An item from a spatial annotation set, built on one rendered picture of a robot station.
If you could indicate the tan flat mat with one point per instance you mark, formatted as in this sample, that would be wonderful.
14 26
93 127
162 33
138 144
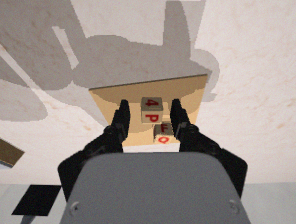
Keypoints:
189 90

